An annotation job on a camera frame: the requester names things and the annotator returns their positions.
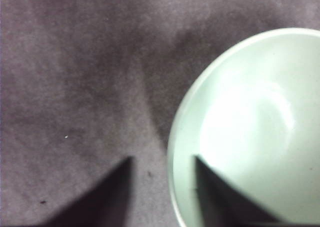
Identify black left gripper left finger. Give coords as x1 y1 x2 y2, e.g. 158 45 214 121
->
41 156 136 227

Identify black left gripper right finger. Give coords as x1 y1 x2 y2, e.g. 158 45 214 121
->
194 154 285 227

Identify green ribbed bowl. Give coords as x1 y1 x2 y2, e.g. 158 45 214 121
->
166 27 320 227

